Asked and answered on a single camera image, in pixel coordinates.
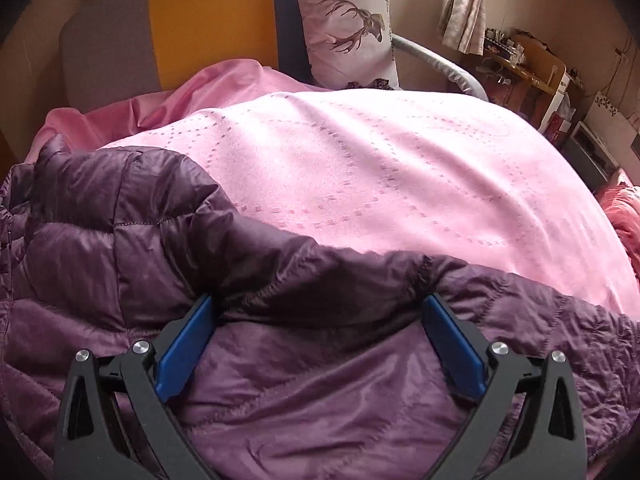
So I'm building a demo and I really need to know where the purple quilted down jacket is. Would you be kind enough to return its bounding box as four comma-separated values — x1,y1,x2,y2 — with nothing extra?
1,139,639,479

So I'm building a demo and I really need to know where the red ruffled blanket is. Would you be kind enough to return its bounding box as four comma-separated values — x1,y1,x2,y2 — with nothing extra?
596,168,640,278

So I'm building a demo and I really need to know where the pink bed cover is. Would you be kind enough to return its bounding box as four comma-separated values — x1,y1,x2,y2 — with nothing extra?
28,60,639,318

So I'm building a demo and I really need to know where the white low cabinet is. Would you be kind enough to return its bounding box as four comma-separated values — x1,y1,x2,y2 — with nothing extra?
561,122,620,194

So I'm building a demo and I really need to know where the wooden desk with clutter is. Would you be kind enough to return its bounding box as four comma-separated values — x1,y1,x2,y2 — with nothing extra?
474,29,570,132

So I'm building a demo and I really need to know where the grey yellow blue headboard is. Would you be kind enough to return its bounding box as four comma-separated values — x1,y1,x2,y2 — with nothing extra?
60,0,312,113

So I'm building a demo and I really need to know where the right pink curtain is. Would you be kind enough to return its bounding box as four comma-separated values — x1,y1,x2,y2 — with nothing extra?
438,0,486,55

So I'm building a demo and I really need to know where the white deer print pillow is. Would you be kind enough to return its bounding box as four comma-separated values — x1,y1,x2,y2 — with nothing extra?
297,0,399,90

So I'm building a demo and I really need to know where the grey curved bed rail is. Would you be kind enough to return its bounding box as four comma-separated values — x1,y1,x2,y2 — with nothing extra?
390,34,488,102

